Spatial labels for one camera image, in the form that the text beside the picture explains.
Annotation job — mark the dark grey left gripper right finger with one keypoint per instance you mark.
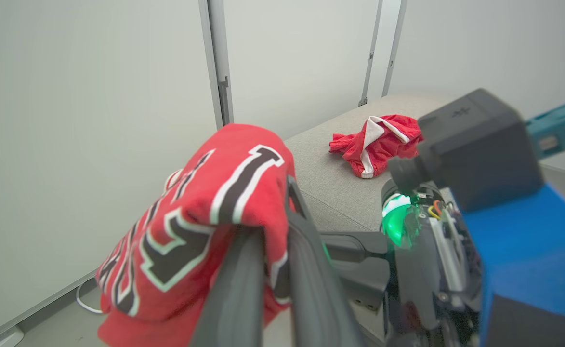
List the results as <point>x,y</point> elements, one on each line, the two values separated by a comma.
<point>316,289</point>

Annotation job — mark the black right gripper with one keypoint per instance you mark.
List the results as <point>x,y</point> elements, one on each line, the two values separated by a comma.
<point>422,270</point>

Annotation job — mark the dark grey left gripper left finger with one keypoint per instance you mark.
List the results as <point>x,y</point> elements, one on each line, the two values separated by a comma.
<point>234,299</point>

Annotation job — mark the red jersey with black lettering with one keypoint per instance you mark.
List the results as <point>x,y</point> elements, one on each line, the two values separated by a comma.
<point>190,202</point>

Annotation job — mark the red shorts with white trim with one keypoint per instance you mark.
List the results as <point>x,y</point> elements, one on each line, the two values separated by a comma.
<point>359,149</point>

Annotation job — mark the grey fabric sofa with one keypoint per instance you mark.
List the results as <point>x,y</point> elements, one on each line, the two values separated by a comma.
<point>330,183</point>

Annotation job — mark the white partition panel behind sofa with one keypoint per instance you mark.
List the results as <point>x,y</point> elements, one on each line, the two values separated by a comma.
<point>301,58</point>

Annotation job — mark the large white partition panel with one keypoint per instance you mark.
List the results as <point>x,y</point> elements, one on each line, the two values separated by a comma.
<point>70,120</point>

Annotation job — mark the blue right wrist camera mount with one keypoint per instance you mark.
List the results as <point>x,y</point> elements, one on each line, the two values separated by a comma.
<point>528,250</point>

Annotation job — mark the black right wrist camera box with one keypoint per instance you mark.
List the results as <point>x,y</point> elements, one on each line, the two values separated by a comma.
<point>479,144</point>

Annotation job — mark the thin grey partition frame bar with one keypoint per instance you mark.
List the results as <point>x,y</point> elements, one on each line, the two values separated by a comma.
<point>371,53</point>
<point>394,48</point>

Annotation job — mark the grey metal partition post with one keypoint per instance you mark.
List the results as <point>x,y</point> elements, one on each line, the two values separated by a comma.
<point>218,58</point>

